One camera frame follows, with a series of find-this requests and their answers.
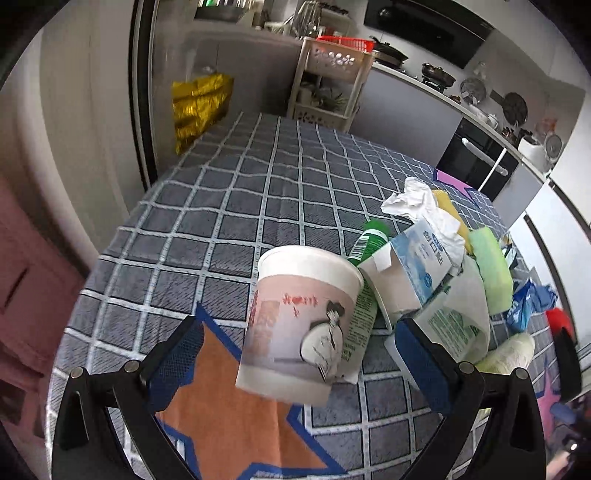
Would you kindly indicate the blue plastic bag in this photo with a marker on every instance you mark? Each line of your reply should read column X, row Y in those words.
column 529, row 299

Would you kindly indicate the yellow plastic bag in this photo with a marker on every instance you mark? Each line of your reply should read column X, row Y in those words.
column 197, row 105

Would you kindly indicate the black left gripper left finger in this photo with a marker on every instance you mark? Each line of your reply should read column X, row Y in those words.
column 85, row 444

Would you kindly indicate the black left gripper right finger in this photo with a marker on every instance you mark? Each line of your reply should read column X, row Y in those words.
column 512, row 445

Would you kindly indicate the grey checked tablecloth with stars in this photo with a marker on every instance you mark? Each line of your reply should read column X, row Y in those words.
column 191, row 247

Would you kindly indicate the yellow sponge far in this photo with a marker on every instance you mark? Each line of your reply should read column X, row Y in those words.
column 445, row 203

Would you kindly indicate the crumpled white paper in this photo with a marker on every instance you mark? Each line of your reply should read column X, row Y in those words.
column 417, row 203

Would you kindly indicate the white stick vacuum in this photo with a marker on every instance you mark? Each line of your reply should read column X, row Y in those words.
column 495, row 165

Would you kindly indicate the black built-in oven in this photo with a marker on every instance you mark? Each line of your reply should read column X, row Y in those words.
column 458, row 162

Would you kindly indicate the black hanging pan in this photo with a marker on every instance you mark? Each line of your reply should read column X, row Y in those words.
column 514, row 107

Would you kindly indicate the green sponge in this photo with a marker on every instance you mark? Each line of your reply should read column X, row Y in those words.
column 494, row 271

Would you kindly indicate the white rice cooker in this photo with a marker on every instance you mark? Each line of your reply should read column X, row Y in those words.
column 542, row 154

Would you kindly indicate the white refrigerator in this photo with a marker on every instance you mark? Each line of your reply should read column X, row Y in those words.
column 552, row 223

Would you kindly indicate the metal steamer rack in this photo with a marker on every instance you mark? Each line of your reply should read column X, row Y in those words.
column 473, row 90

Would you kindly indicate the red plastic basket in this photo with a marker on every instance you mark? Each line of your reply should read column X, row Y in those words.
column 363, row 45

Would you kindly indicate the white green printed wrapper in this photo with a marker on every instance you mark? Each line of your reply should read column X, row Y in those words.
column 457, row 316

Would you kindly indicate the black wok left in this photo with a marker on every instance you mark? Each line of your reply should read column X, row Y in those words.
column 387, row 55

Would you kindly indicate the light green plastic bag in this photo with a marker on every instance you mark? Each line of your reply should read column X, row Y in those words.
column 516, row 352

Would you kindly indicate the green label plastic bottle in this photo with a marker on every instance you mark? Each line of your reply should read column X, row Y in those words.
column 376, row 234

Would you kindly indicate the black wok right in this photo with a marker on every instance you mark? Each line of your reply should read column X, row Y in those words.
column 437, row 77

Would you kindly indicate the white blue milk carton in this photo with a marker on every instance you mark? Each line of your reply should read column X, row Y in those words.
column 405, row 273

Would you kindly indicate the cream storage trolley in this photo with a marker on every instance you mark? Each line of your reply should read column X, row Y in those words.
column 328, row 84

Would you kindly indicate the black wok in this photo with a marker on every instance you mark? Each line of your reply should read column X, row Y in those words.
column 437, row 77
column 387, row 55

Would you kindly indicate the black bin with red lid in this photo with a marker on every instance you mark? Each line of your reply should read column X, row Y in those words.
column 563, row 335

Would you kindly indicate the pink printed paper cup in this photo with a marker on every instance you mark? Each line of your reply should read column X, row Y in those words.
column 297, row 326

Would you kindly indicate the black range hood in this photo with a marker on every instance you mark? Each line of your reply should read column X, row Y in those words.
column 445, row 28

